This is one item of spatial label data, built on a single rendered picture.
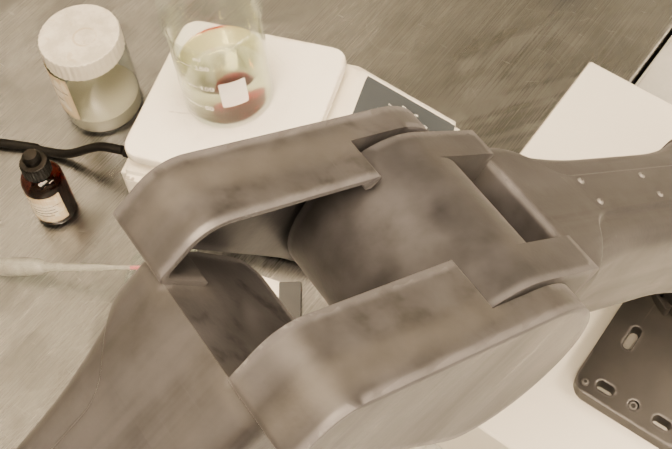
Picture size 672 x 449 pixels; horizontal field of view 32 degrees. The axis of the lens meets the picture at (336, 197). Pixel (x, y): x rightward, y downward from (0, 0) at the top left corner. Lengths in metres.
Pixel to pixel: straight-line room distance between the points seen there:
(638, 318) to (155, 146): 0.32
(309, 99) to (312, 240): 0.40
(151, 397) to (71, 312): 0.49
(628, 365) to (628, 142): 0.16
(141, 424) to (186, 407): 0.02
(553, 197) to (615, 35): 0.52
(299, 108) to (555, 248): 0.41
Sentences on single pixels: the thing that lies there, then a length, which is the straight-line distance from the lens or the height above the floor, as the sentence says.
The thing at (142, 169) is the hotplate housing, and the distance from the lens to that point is 0.78.
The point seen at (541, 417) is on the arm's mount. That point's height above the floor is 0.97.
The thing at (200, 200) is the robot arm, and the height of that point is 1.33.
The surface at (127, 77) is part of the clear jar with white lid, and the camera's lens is 0.86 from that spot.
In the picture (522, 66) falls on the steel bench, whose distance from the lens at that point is 0.90.
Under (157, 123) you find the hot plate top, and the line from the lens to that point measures 0.77.
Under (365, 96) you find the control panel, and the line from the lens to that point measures 0.80.
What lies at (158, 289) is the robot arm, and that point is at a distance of 0.33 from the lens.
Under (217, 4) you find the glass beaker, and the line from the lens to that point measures 0.76.
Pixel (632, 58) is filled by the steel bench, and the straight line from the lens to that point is 0.91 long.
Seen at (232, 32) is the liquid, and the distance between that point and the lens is 0.77.
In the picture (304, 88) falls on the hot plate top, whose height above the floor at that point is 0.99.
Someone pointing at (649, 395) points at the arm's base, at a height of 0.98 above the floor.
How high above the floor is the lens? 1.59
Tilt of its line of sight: 57 degrees down
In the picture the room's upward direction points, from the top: 7 degrees counter-clockwise
